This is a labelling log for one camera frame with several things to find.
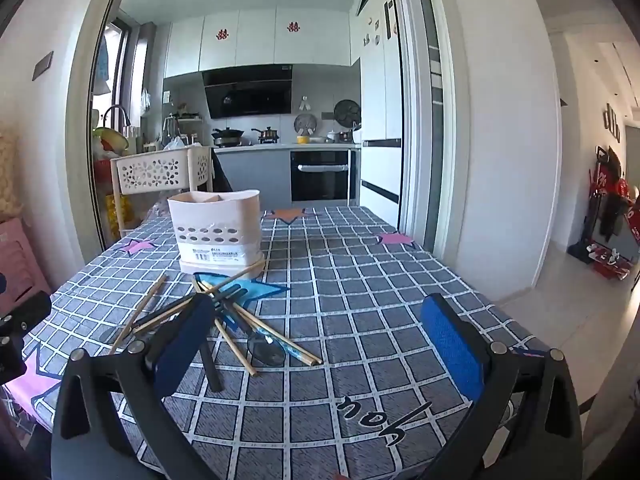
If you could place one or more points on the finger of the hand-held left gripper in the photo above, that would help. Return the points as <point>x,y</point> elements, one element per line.
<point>22,312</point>

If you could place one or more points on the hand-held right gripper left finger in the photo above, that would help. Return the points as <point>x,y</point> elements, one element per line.
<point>184,345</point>

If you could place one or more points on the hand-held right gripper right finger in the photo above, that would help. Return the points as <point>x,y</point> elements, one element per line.
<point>450,347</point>

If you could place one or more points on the wooden chopstick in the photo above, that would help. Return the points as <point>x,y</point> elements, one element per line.
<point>145,305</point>
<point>237,352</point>
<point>240,274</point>

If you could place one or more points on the white utensil holder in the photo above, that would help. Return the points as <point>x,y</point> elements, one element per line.
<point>215,232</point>

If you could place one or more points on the pink box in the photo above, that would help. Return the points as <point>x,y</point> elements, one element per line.
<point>17,260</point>

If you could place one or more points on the grey checked tablecloth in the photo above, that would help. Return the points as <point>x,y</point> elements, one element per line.
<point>360,285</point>

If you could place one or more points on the white perforated trolley basket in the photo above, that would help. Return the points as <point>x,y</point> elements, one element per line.
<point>150,172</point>

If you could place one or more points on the grey lower kitchen cabinet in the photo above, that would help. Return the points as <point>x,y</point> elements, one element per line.
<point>255,175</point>

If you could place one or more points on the red decorations pile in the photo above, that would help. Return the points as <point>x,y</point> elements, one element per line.
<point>612,210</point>

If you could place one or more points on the black wok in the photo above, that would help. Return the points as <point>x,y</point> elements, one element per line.
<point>227,135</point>

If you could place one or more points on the black built-in oven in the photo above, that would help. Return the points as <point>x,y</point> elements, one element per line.
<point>320,175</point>

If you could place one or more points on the chrome kitchen faucet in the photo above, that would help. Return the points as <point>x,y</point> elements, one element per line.
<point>117,112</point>

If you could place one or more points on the cooking pot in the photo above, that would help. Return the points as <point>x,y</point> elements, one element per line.
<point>266,135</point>

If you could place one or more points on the white refrigerator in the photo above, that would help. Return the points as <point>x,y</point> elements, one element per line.
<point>380,110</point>

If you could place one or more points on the black range hood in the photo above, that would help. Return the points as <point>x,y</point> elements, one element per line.
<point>250,92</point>

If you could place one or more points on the white upper kitchen cabinets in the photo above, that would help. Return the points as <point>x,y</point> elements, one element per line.
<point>250,40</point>

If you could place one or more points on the red cabinet sticker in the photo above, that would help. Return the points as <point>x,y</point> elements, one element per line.
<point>293,27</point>
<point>220,34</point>

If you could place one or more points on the grey wall switch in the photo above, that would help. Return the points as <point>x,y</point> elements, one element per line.
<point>43,65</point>

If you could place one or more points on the grey round wall trivet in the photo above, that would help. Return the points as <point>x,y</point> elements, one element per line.
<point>304,123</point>

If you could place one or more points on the black round wall trivet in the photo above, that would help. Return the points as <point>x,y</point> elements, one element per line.
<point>347,112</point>

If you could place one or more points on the dark wall decor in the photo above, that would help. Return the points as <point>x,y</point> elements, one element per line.
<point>611,122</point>

